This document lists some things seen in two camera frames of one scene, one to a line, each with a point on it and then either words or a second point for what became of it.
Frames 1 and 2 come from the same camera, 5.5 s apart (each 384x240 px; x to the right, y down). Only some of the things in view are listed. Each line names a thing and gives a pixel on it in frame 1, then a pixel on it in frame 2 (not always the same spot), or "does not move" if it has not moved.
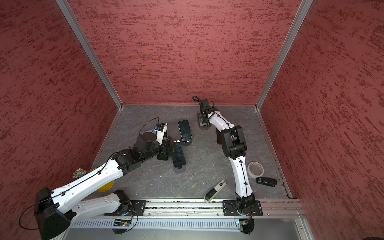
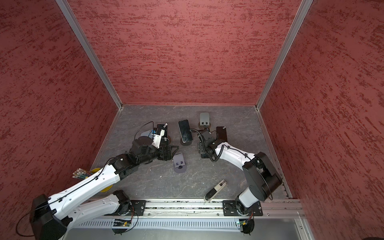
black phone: x=185 y=130 does not move
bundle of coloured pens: x=78 y=173 does not move
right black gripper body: x=201 y=117 -> x=202 y=148
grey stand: x=204 y=126 does not move
